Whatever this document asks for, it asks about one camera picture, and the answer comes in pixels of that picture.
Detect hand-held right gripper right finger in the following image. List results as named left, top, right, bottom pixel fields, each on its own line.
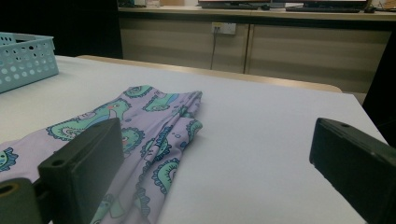
left=308, top=117, right=396, bottom=224

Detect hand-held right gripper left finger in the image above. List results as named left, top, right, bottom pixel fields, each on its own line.
left=36, top=117, right=125, bottom=224

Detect purple seahorse print pants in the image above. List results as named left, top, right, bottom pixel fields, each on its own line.
left=0, top=84, right=204, bottom=224

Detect teal plastic basket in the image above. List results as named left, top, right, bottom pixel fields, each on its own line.
left=0, top=32, right=60, bottom=94

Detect black curtain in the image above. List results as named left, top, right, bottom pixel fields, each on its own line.
left=0, top=0, right=123, bottom=60
left=362, top=31, right=396, bottom=147

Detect white table mat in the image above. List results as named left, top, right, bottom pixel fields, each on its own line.
left=0, top=55, right=389, bottom=224

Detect beige panelled counter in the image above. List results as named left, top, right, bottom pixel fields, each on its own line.
left=118, top=6, right=396, bottom=94

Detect wooden table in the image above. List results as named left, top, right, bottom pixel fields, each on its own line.
left=76, top=54, right=344, bottom=93

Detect black keyboard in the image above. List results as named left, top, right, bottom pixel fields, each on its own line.
left=285, top=7, right=362, bottom=14
left=199, top=2, right=272, bottom=10

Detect black socket cable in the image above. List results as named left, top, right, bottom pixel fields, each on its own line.
left=209, top=27, right=219, bottom=71

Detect white wall socket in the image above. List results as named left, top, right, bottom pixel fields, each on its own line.
left=211, top=21, right=237, bottom=35

